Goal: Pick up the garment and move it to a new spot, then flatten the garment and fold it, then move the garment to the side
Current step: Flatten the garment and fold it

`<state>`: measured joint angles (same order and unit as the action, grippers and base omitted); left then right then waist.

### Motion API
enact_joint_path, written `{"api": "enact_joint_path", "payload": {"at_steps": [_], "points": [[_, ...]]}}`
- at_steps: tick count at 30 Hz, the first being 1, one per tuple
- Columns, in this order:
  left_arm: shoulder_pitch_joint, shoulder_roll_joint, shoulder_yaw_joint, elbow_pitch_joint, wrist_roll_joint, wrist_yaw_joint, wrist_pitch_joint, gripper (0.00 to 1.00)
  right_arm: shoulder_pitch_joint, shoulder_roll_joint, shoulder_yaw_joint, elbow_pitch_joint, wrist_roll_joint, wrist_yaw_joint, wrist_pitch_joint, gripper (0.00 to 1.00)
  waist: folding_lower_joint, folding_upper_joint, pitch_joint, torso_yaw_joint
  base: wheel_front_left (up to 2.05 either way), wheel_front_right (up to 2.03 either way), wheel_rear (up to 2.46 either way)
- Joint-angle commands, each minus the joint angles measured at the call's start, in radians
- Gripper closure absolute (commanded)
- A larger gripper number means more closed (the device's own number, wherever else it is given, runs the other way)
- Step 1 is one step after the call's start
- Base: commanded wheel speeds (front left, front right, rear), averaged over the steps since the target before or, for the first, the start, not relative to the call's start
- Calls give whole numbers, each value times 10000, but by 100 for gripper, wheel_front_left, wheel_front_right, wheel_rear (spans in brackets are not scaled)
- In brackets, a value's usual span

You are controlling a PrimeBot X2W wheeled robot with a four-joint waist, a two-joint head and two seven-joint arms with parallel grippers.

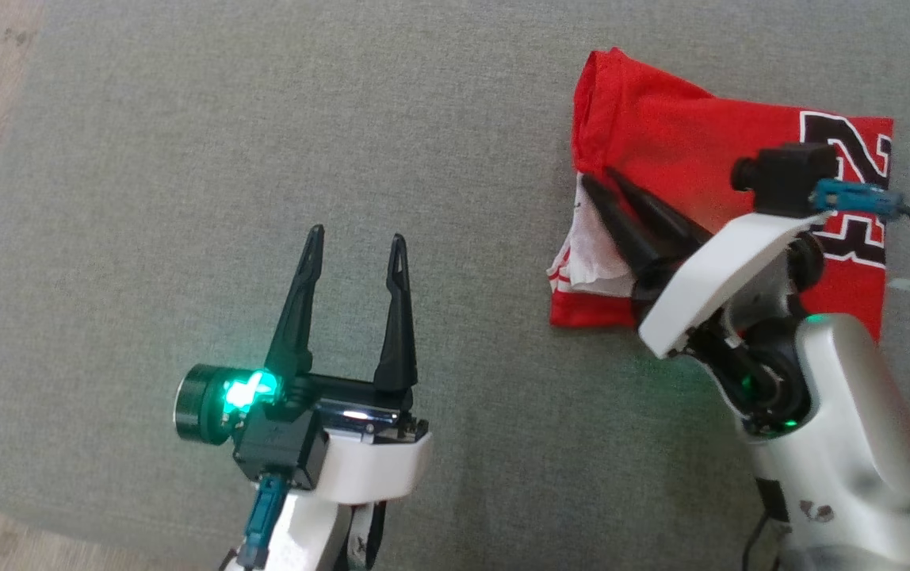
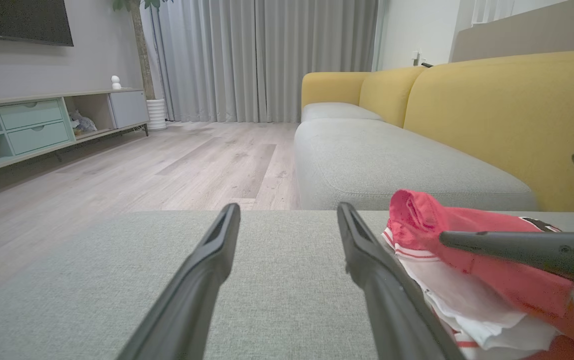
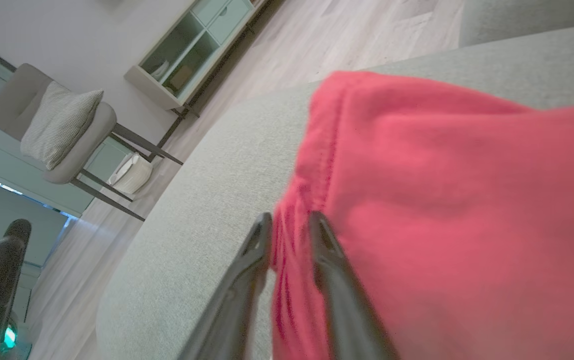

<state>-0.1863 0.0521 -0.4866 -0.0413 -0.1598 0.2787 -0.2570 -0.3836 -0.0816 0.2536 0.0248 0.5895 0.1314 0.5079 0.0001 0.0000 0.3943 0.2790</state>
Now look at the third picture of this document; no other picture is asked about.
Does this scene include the white bowls in cabinet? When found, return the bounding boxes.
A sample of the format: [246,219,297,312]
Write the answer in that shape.
[149,59,171,82]

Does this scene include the checked grey pillow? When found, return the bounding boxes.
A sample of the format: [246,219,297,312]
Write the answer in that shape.
[20,81,105,171]

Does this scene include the large grey sofa seat cushion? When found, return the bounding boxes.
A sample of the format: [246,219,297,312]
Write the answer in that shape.
[459,0,574,49]

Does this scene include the red and white garment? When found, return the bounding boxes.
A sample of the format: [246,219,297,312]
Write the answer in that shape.
[269,70,574,360]

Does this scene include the beige chair dark legs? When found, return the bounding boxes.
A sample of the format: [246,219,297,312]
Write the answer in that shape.
[0,62,184,222]

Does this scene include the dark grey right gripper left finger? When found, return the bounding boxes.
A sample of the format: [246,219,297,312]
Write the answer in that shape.
[177,212,273,360]

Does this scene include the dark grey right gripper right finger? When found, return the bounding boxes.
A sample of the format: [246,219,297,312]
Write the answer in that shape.
[308,210,401,360]

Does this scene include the long cabinet with teal drawers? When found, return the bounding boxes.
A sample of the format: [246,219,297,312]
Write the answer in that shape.
[123,0,274,150]

